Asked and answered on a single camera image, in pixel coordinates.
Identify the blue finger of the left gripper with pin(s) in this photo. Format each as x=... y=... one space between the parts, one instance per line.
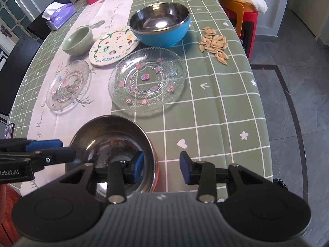
x=58 y=155
x=46 y=144

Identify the green ceramic bowl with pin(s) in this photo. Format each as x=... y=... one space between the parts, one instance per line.
x=79 y=42

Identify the near left black chair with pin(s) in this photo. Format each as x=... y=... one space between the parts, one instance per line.
x=14 y=70

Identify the purple tissue box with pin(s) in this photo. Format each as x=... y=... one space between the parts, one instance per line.
x=57 y=14

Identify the orange plastic stool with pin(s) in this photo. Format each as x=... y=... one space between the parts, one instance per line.
x=244 y=18

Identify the pink table runner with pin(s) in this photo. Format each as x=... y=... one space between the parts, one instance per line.
x=38 y=121

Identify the clear glass plate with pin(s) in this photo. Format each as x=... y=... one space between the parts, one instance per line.
x=147 y=79
x=70 y=82

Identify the black chair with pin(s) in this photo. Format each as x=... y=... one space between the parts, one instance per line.
x=39 y=26
x=14 y=70

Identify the orange steel bowl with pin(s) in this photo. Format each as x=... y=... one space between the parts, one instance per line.
x=112 y=138

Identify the pile of seeds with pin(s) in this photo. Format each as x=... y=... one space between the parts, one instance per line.
x=214 y=44

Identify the glass panel door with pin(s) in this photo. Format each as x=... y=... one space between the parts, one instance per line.
x=14 y=22

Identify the painted white ceramic plate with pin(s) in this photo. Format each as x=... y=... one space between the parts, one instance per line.
x=113 y=46

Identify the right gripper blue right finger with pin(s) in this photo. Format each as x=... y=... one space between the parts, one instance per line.
x=199 y=173

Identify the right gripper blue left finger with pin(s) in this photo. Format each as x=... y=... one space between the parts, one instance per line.
x=121 y=173

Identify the far left black chair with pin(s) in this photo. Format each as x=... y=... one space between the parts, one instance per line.
x=39 y=26

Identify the blue steel bowl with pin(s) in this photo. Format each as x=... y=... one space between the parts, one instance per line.
x=161 y=24

